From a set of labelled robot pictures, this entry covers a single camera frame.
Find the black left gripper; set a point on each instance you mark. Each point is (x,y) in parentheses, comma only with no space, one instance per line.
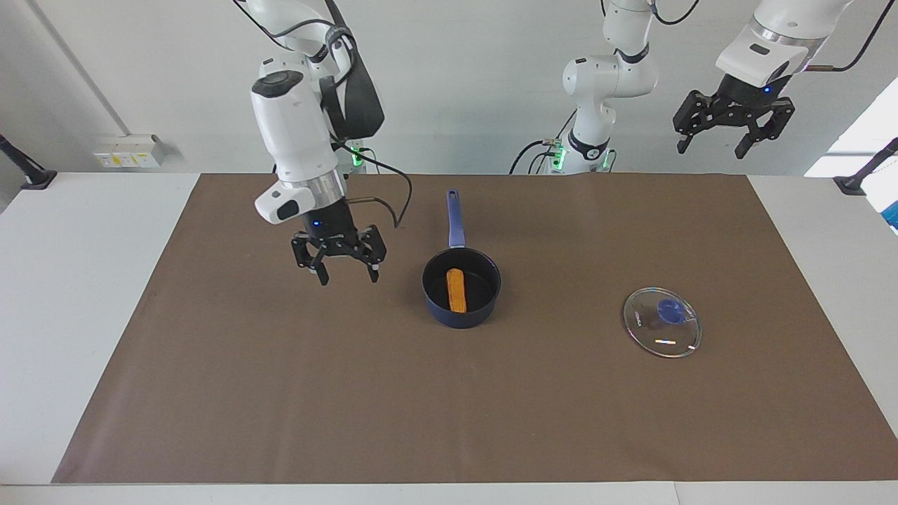
(747,95)

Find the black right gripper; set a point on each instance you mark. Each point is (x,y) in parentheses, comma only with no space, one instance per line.
(330,228)

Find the yellow corn cob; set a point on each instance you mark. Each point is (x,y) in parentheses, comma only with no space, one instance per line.
(457,291)

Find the glass lid with blue knob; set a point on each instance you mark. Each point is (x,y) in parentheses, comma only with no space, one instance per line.
(663,326)

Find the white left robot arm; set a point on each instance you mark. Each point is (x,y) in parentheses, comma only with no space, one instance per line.
(603,77)

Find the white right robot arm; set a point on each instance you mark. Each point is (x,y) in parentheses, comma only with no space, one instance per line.
(295,133)

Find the black clamp stand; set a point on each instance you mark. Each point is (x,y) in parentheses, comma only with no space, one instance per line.
(852,184)
(31,179)

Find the blue box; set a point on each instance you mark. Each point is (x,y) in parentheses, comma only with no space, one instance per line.
(892,216)

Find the brown table mat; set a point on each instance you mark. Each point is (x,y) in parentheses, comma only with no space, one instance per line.
(449,407)

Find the white wall outlet box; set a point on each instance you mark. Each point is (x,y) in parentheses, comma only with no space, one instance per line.
(126,156)

